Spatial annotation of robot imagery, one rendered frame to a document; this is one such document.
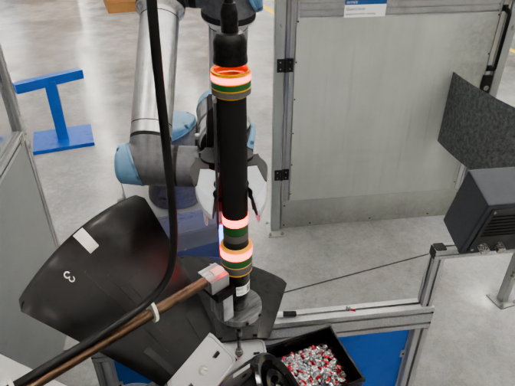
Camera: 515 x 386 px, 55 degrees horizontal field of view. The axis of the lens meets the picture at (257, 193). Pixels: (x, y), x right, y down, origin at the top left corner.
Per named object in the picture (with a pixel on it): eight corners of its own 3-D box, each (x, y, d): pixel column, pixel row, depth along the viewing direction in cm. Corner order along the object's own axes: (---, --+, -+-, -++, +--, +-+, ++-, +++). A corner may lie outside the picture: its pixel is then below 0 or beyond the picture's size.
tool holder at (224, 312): (224, 343, 68) (221, 292, 62) (193, 315, 72) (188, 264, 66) (271, 310, 73) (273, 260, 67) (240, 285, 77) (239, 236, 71)
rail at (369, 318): (92, 363, 126) (86, 342, 121) (94, 351, 129) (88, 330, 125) (429, 327, 135) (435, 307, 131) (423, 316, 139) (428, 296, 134)
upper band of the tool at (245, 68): (228, 106, 52) (227, 79, 50) (204, 93, 54) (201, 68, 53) (259, 95, 54) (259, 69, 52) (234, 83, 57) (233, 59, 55)
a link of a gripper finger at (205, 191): (215, 247, 60) (225, 205, 68) (213, 208, 57) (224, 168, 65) (190, 246, 61) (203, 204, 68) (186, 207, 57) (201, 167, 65)
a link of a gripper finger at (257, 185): (280, 239, 62) (255, 200, 69) (281, 200, 59) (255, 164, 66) (256, 244, 61) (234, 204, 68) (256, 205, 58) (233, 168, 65)
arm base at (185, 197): (142, 184, 140) (139, 155, 134) (191, 174, 146) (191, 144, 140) (159, 214, 129) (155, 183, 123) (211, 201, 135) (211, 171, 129)
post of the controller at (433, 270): (421, 307, 131) (436, 250, 120) (417, 299, 133) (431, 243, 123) (432, 306, 131) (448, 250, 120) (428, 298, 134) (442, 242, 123)
